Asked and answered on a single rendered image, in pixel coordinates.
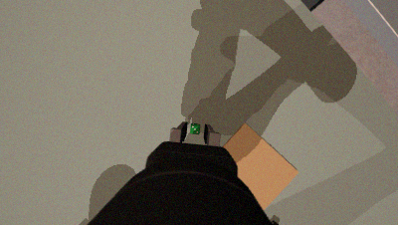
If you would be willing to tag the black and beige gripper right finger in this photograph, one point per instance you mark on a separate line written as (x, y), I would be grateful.
(210, 136)

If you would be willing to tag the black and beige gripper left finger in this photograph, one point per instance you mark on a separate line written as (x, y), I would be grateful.
(178, 134)

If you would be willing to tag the green die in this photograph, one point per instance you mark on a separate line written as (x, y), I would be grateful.
(195, 128)

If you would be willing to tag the orange square mat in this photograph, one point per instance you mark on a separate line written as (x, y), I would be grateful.
(260, 167)

